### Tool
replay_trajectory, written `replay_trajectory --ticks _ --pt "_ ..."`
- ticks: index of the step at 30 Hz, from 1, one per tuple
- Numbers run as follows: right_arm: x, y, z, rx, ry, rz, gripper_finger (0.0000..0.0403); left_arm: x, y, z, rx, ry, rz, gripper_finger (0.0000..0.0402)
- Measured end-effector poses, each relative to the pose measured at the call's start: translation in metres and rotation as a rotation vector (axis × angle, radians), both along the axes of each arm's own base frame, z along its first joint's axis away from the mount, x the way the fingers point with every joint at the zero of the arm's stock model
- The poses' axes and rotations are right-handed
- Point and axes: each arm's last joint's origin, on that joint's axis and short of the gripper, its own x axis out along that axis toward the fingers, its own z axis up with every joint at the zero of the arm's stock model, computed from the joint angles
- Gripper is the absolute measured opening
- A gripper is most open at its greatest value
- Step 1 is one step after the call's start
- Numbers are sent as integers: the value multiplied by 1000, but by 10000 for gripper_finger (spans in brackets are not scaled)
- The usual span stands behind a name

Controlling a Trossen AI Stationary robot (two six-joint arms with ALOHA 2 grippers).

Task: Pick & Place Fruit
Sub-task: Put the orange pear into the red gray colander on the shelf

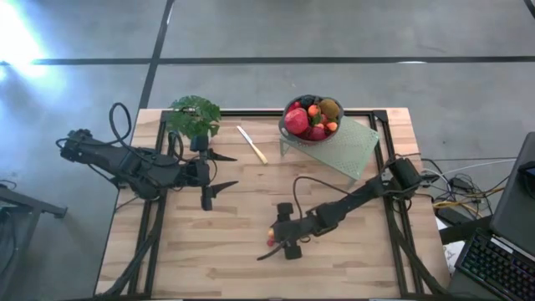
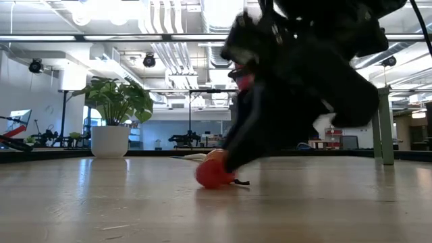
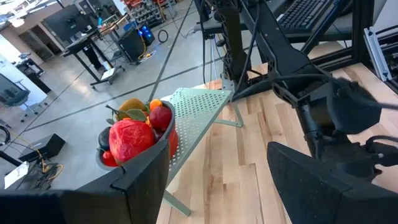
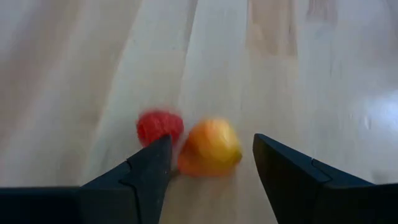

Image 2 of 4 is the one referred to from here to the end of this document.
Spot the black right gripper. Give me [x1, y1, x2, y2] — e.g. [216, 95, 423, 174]
[220, 9, 342, 173]

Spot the orange apricot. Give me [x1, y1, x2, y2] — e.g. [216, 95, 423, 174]
[204, 148, 251, 186]

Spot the red colander with grey rim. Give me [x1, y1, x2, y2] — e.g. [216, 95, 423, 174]
[227, 62, 256, 92]

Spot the red raspberry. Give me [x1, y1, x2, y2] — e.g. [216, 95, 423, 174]
[194, 159, 236, 190]

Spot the green perforated metal shelf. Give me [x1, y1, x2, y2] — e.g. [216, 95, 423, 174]
[371, 86, 396, 166]

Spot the black ceiling spotlight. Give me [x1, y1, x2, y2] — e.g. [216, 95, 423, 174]
[142, 52, 157, 68]
[381, 55, 398, 68]
[28, 58, 45, 74]

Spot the green plant in white pot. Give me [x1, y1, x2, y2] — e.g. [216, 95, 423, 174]
[72, 76, 155, 159]

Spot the black beam with light strips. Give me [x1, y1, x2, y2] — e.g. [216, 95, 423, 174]
[0, 32, 432, 43]

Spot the silver ventilation duct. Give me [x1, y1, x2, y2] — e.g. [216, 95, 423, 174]
[200, 0, 246, 68]

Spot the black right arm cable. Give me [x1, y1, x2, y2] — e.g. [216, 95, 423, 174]
[408, 0, 432, 58]

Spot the black aluminium table frame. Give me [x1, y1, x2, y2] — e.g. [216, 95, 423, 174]
[0, 147, 432, 165]

